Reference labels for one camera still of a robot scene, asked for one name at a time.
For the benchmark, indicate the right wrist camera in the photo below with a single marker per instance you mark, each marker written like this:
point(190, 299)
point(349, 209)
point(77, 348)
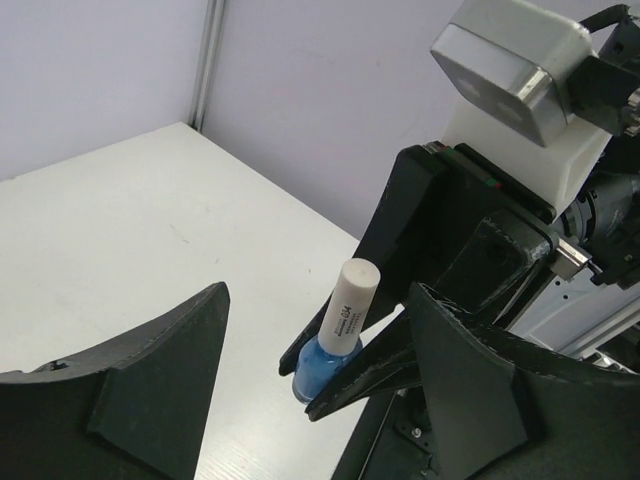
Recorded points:
point(510, 62)

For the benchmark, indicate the blue nail polish bottle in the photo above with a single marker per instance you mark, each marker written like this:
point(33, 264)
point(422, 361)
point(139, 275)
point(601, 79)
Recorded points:
point(315, 368)

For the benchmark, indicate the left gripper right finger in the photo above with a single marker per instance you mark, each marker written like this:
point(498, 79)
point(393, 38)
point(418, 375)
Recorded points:
point(503, 408)

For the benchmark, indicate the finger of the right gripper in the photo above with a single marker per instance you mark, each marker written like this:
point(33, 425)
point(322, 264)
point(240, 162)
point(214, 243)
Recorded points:
point(387, 363)

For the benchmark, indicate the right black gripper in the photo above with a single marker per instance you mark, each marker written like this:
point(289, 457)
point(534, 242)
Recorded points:
point(446, 220)

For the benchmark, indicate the right aluminium frame post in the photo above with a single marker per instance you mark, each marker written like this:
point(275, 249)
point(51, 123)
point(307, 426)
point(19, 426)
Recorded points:
point(206, 62)

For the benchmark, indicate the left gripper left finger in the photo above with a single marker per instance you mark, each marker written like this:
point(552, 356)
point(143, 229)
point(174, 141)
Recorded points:
point(132, 407)

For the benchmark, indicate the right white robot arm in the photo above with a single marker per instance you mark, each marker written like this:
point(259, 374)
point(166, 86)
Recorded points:
point(603, 218)

